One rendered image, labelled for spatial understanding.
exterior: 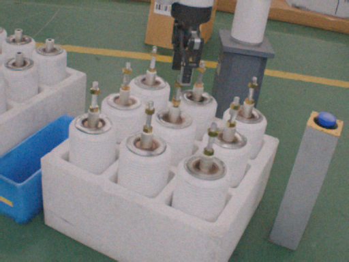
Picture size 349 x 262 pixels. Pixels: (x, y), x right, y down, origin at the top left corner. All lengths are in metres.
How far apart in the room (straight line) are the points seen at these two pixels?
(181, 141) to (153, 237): 0.20
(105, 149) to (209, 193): 0.22
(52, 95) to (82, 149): 0.32
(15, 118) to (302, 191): 0.66
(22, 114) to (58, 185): 0.24
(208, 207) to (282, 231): 0.28
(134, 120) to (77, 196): 0.20
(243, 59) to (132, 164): 0.56
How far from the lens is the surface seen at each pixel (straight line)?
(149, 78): 1.07
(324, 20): 2.87
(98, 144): 0.87
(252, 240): 1.07
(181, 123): 0.93
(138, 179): 0.84
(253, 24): 1.26
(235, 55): 1.27
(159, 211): 0.82
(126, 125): 0.96
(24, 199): 0.99
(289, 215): 1.02
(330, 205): 1.25
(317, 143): 0.92
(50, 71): 1.21
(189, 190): 0.80
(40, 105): 1.14
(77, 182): 0.89
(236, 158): 0.89
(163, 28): 1.99
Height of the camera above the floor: 0.71
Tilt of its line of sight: 28 degrees down
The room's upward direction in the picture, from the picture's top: 11 degrees clockwise
